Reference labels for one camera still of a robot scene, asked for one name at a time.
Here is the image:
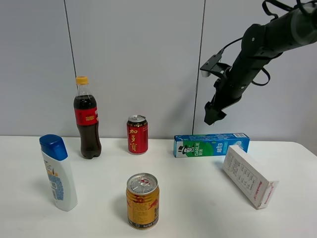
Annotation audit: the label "white shampoo bottle blue cap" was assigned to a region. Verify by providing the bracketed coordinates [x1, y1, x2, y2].
[39, 134, 78, 212]

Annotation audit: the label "red herbal tea can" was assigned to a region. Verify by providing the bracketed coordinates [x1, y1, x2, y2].
[127, 115, 148, 154]

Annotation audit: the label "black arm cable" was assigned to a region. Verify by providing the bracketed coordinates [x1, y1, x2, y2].
[217, 0, 308, 87]

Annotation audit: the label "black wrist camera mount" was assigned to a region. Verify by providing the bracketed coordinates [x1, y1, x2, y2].
[200, 49, 231, 78]

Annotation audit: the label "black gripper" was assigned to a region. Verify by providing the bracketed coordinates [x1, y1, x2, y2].
[204, 66, 250, 124]

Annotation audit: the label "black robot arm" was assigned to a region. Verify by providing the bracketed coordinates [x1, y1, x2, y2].
[200, 0, 317, 125]

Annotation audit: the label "cola bottle yellow cap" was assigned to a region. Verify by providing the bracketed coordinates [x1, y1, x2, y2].
[73, 76, 102, 159]

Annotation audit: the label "white Snowhite box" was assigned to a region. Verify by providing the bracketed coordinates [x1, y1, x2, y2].
[222, 145, 279, 209]

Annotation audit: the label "Darlie toothpaste box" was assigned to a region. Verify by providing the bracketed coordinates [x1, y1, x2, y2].
[173, 133, 250, 158]

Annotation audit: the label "gold Red Bull can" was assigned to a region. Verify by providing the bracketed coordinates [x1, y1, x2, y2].
[126, 173, 159, 230]

